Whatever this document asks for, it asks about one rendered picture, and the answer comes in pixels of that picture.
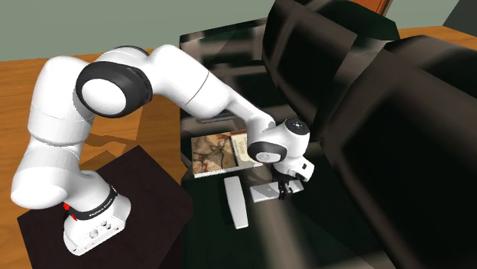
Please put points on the dark robot stand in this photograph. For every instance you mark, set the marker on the dark robot stand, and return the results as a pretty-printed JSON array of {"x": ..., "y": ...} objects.
[{"x": 156, "y": 208}]

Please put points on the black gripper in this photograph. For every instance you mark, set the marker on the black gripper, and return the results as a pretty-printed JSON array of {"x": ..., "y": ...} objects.
[{"x": 281, "y": 180}]

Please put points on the brown illustrated book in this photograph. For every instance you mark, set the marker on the brown illustrated book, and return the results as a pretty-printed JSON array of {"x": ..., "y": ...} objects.
[{"x": 212, "y": 152}]

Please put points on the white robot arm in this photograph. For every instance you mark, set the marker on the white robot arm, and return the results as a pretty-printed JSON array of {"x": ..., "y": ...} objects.
[{"x": 179, "y": 82}]

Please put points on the brown wooden door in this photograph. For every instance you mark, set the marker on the brown wooden door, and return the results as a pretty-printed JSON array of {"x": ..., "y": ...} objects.
[{"x": 376, "y": 5}]

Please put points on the dark leather sofa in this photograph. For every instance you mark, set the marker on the dark leather sofa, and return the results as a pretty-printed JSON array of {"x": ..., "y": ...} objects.
[{"x": 391, "y": 130}]

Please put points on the white remote control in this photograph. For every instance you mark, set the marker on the white remote control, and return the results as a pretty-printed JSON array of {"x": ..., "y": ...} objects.
[{"x": 236, "y": 201}]

